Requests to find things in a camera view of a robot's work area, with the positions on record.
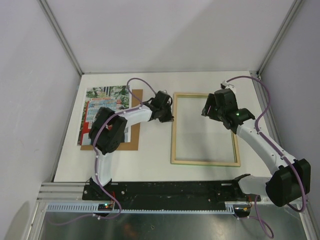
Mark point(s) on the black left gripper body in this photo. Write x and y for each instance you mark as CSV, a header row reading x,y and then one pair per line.
x,y
165,115

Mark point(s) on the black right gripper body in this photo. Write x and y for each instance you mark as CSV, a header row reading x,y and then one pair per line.
x,y
218,112

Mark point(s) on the green wooden photo frame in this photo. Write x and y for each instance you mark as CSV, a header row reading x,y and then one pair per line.
x,y
198,140

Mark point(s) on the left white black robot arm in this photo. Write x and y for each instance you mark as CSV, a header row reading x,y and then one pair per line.
x,y
108,130

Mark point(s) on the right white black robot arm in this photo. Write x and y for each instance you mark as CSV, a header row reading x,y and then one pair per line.
x,y
290,178

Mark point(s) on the printed photo of two people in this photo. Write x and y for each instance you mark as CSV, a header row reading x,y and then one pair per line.
x,y
116,98

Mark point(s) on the brown cardboard backing board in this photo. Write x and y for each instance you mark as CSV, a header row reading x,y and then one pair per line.
x,y
130,141

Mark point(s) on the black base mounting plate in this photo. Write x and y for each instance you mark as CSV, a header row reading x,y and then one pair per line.
x,y
180,202

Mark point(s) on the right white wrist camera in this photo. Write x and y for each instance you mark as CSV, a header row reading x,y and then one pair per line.
x,y
226,85

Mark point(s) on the right aluminium corner post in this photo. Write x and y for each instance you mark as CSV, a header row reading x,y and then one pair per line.
x,y
281,33

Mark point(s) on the aluminium corner post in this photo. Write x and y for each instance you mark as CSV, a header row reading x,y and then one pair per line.
x,y
281,33
51,18

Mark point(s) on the white slotted cable duct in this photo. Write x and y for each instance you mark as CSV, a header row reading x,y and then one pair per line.
x,y
109,208

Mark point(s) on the left aluminium corner post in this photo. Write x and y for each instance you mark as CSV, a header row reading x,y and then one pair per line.
x,y
51,18

